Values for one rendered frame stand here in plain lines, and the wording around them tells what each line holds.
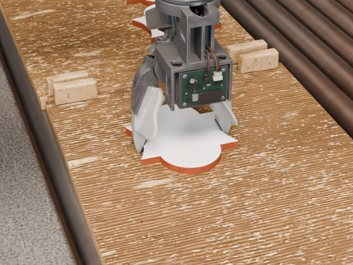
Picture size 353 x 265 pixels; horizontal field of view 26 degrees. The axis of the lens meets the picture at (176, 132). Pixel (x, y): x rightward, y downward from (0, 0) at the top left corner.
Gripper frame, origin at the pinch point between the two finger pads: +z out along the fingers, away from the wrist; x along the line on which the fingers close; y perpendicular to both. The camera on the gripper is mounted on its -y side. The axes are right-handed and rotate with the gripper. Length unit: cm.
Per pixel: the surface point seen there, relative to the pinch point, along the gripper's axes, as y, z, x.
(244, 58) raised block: -13.1, -1.9, 13.8
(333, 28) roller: -25.2, 2.3, 35.0
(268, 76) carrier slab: -11.4, 0.7, 17.0
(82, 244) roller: 12.3, 3.0, -15.4
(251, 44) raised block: -16.4, -2.0, 16.4
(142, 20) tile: -32.5, -0.4, 4.6
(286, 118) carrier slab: -0.5, 0.7, 14.7
